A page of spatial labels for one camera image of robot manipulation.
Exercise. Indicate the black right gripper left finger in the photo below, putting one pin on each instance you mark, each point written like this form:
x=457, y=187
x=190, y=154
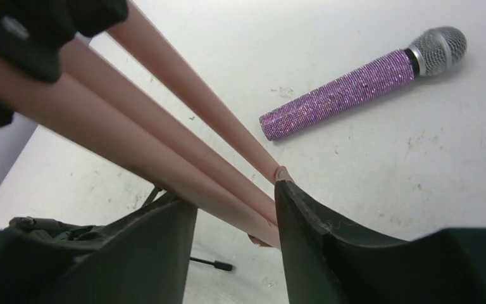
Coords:
x=140, y=258

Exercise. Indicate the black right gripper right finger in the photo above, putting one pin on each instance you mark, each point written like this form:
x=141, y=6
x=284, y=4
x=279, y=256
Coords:
x=328, y=258

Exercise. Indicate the pink music stand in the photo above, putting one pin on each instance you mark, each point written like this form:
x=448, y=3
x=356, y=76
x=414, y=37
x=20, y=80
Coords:
x=49, y=75

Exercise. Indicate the black mini tripod mic stand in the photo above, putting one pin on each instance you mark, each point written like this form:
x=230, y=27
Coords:
x=227, y=267

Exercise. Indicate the purple glitter microphone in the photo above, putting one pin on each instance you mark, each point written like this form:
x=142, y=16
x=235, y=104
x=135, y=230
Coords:
x=431, y=54

